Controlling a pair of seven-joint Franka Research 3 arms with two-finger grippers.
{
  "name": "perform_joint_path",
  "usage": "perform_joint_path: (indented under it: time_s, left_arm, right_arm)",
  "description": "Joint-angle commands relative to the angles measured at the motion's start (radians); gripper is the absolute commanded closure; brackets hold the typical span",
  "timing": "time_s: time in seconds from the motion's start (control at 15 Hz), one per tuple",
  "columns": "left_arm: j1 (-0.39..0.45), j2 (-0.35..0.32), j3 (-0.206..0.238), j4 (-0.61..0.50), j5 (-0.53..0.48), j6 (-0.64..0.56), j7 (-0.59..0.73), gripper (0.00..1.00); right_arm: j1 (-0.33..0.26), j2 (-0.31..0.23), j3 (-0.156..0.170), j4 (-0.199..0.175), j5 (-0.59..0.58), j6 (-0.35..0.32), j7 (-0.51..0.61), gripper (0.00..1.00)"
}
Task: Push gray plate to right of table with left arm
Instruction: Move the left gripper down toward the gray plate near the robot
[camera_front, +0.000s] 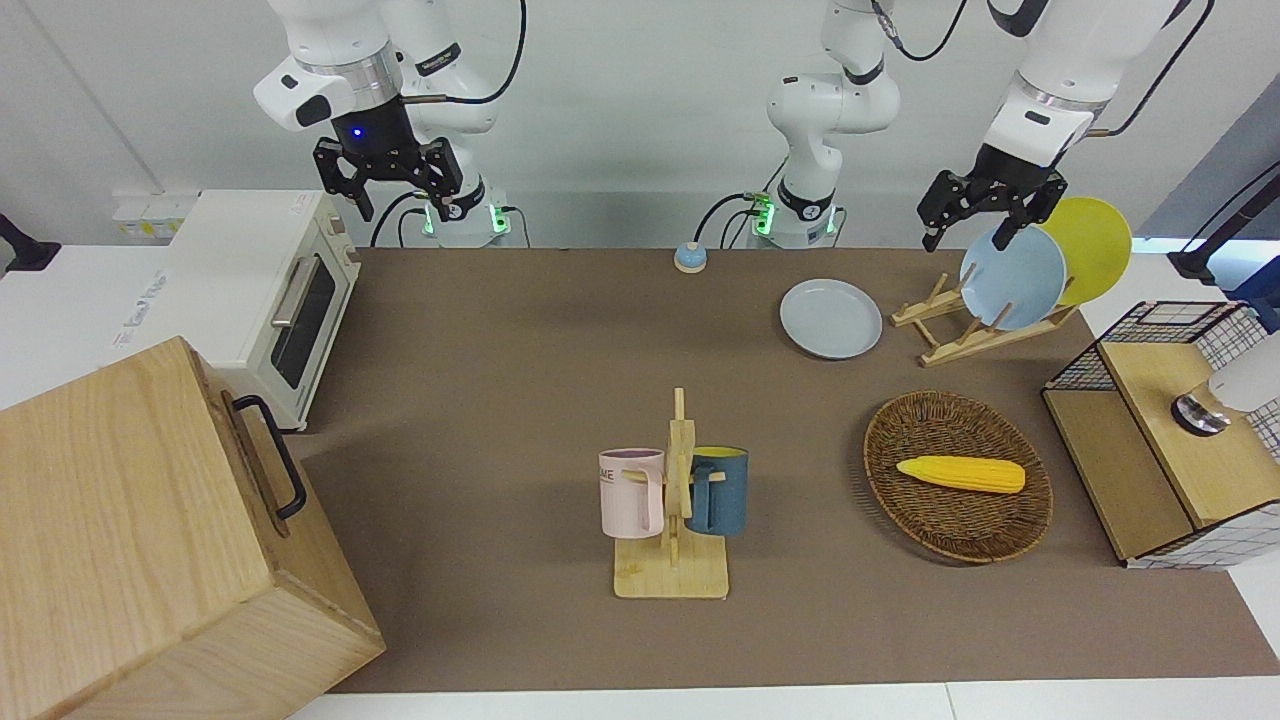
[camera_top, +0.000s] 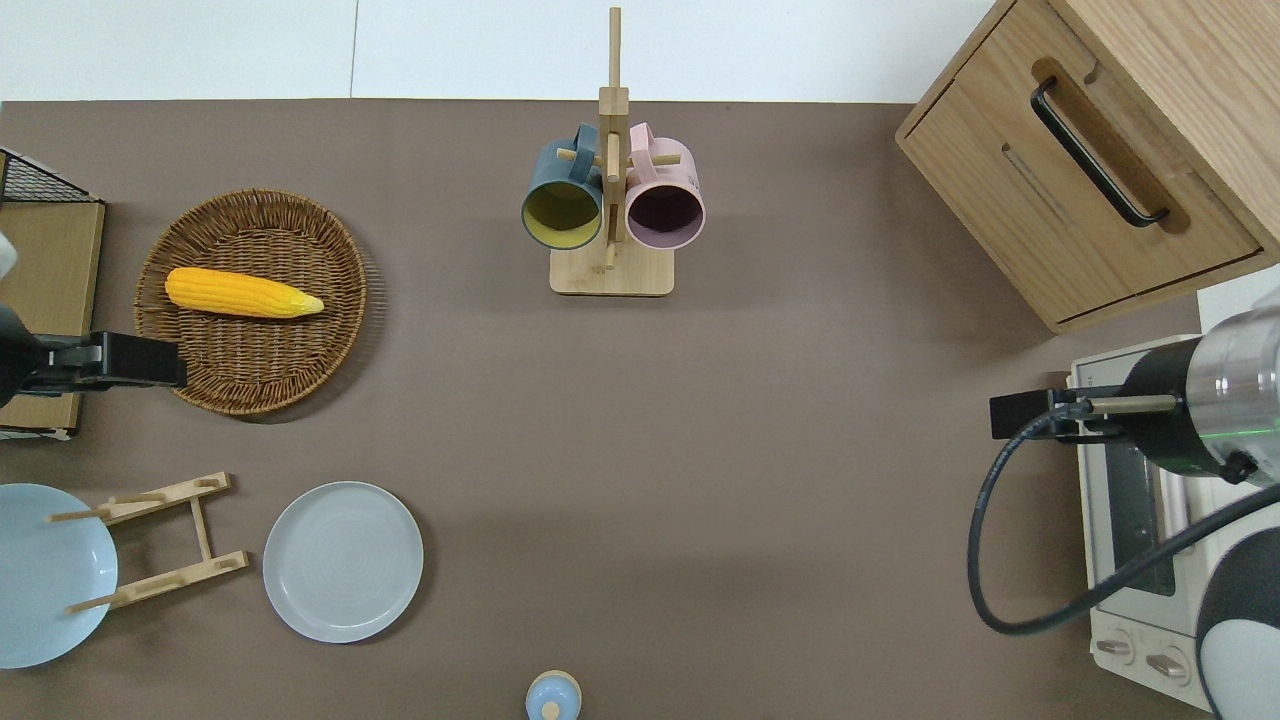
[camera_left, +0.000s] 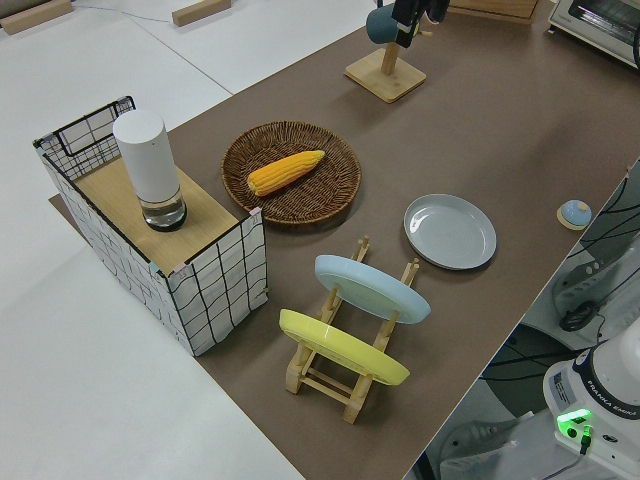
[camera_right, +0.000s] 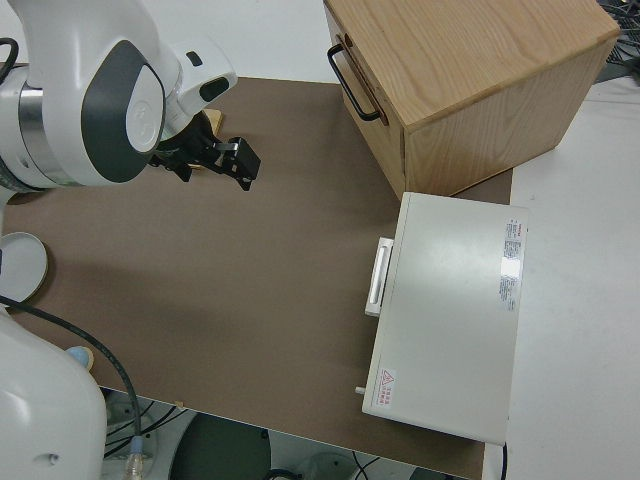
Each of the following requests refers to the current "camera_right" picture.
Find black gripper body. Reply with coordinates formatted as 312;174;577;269
148;111;225;184

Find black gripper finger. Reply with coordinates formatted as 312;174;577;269
219;162;253;193
212;135;263;180

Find gray round plate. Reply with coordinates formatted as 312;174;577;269
0;231;50;304

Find light blue plate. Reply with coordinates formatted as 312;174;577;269
65;346;96;372

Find wooden mug rack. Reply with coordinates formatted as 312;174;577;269
189;107;225;172

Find brown table mat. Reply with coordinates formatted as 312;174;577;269
0;76;515;480

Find light wooden cabinet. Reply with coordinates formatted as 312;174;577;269
322;0;623;198

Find white toaster oven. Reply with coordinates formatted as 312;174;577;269
360;191;530;446

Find dark round disc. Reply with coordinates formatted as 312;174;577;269
168;413;274;480

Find white round base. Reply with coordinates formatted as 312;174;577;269
294;447;366;480

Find black drawer handle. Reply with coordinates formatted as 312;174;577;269
326;43;383;123

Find white oven door handle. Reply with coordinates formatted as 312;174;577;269
364;237;396;317

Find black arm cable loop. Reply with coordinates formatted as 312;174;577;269
0;37;21;81

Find thick gray cable with connector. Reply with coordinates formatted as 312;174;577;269
0;293;151;480

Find tangled black cables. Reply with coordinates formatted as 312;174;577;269
602;0;640;91

